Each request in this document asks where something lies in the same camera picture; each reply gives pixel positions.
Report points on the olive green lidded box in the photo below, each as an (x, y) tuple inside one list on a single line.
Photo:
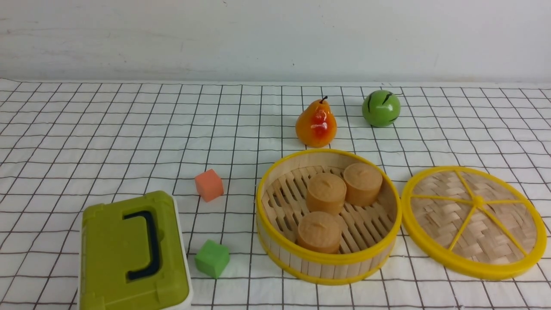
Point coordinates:
[(132, 256)]

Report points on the tan round bun back left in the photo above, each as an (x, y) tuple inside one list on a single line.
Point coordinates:
[(326, 192)]

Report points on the tan round bun front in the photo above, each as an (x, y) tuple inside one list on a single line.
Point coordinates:
[(320, 232)]

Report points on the tan round bun back right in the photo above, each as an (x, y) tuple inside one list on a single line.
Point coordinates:
[(363, 183)]

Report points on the yellow woven steamer lid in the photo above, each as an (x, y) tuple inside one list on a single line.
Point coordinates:
[(472, 222)]

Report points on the tan round bun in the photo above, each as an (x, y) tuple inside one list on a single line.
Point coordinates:
[(326, 192), (320, 232), (363, 183)]

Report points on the green toy apple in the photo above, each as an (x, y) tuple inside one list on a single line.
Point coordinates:
[(381, 108)]

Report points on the bamboo steamer basket yellow rim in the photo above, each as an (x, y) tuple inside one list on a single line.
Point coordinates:
[(368, 232)]

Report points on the white black grid tablecloth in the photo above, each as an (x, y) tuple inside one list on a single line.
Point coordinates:
[(65, 146)]

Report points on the orange toy pear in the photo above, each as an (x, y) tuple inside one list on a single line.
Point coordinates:
[(316, 126)]

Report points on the orange foam cube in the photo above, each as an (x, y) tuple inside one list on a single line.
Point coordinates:
[(209, 185)]

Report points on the green foam cube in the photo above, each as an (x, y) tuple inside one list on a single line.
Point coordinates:
[(212, 259)]

